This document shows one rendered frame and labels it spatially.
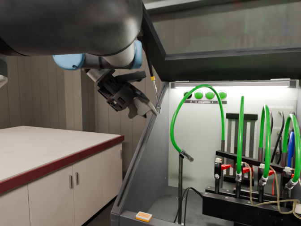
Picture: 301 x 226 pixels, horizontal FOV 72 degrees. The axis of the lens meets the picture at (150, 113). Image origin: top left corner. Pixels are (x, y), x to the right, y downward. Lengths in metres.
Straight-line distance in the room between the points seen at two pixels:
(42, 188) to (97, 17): 1.76
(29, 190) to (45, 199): 0.18
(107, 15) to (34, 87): 4.03
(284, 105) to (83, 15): 1.06
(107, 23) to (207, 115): 1.01
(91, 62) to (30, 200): 1.42
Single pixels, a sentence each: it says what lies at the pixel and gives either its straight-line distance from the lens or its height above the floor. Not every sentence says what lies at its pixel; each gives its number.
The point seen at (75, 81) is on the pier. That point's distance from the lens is 3.14.
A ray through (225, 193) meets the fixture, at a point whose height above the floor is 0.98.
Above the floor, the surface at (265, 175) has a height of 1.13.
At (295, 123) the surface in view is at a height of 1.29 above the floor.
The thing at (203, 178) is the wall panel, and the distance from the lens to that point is 1.26.
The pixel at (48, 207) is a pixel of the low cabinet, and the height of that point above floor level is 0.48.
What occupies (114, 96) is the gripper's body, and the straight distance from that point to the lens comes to 0.65.
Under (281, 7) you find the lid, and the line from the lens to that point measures 0.88.
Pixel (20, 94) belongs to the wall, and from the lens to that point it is 4.29.
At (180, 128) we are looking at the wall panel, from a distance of 1.21.
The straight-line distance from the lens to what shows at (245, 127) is 1.12.
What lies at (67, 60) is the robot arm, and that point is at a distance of 0.55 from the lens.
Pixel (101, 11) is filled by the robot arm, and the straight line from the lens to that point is 0.18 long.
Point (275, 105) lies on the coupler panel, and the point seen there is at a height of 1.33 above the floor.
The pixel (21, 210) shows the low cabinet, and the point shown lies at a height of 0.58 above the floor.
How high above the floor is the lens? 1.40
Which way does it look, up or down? 6 degrees down
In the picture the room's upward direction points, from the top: straight up
